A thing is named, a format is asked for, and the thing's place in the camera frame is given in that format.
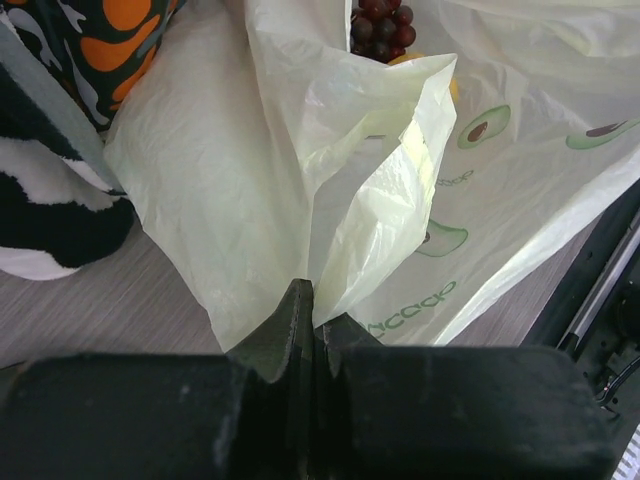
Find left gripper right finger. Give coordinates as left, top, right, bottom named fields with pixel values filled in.
left=319, top=314, right=383, bottom=375

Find avocado print plastic bag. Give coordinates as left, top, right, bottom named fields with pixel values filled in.
left=105, top=1, right=639, bottom=350

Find orange grey patterned garment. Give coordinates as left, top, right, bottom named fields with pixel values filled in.
left=1, top=0, right=185, bottom=133

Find black white zebra garment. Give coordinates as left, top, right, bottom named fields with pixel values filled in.
left=1, top=47, right=134, bottom=281

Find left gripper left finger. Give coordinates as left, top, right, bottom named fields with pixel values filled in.
left=227, top=279, right=314, bottom=384

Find yellow fake fruit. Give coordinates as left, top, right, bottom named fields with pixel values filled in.
left=387, top=51, right=460, bottom=104

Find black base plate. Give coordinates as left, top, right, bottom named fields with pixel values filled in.
left=523, top=183, right=639, bottom=438

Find dark red fake grapes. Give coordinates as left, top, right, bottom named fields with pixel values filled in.
left=350, top=0, right=421, bottom=65

